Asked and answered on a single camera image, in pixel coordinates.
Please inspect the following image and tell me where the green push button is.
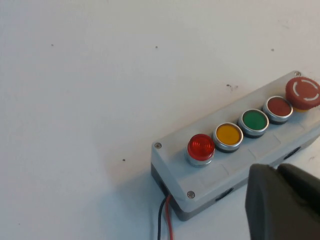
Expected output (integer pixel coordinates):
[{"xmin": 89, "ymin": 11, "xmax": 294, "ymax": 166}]
[{"xmin": 237, "ymin": 108, "xmax": 270, "ymax": 139}]

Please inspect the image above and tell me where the grey push-button control box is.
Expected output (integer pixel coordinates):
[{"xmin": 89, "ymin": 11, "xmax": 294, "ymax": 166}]
[{"xmin": 150, "ymin": 70, "xmax": 320, "ymax": 222}]

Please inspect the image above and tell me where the red indicator lamp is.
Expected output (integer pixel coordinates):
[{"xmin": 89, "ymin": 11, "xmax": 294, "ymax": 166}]
[{"xmin": 186, "ymin": 133, "xmax": 216, "ymax": 168}]

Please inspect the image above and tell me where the thin red wire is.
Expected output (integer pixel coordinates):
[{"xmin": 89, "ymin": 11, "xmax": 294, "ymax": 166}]
[{"xmin": 164, "ymin": 194, "xmax": 175, "ymax": 240}]

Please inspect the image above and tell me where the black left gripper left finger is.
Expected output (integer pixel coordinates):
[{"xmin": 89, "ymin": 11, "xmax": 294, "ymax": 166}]
[{"xmin": 244, "ymin": 163, "xmax": 320, "ymax": 240}]

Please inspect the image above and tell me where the thin black wire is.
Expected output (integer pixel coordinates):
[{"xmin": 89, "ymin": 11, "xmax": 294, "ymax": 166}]
[{"xmin": 149, "ymin": 193, "xmax": 168, "ymax": 240}]

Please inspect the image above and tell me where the red emergency stop mushroom button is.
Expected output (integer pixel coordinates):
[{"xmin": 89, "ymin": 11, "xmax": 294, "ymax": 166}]
[{"xmin": 285, "ymin": 77, "xmax": 320, "ymax": 114}]

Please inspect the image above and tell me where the yellow push button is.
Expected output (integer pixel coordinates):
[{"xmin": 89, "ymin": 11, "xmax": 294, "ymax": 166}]
[{"xmin": 211, "ymin": 122, "xmax": 244, "ymax": 154}]

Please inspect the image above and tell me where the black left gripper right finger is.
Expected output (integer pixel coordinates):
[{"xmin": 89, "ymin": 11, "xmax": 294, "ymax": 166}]
[{"xmin": 276, "ymin": 163, "xmax": 320, "ymax": 216}]

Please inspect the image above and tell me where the red flat push button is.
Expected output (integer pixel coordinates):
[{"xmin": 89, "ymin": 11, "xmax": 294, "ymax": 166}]
[{"xmin": 262, "ymin": 95, "xmax": 294, "ymax": 126}]

